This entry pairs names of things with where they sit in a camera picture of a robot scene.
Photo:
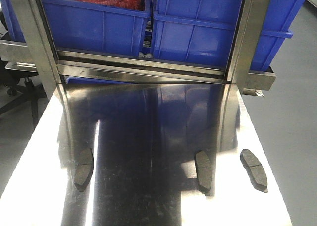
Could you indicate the brake pad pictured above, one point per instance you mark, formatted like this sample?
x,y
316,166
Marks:
x,y
255,170
203,171
83,169

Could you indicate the right blue plastic bin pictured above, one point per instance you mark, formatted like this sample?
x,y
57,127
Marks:
x,y
202,31

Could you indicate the blue plastic bin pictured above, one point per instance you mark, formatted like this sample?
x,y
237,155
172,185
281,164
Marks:
x,y
95,27
202,31

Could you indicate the left blue plastic bin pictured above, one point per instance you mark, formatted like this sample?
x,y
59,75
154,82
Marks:
x,y
95,27

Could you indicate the far left blue bin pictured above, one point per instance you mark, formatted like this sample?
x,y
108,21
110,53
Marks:
x,y
13,26

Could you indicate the stainless steel shelf frame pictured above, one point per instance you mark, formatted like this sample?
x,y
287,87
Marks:
x,y
38,54

